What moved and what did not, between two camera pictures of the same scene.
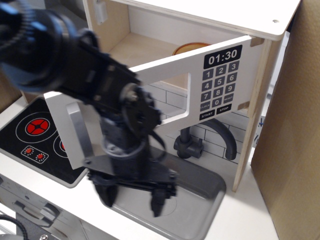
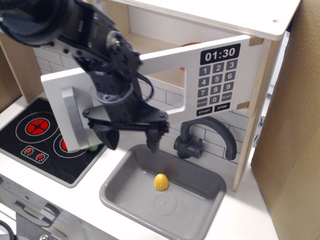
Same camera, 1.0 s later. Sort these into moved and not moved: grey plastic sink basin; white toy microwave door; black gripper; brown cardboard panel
Moved: white toy microwave door; black gripper
Not moved: brown cardboard panel; grey plastic sink basin
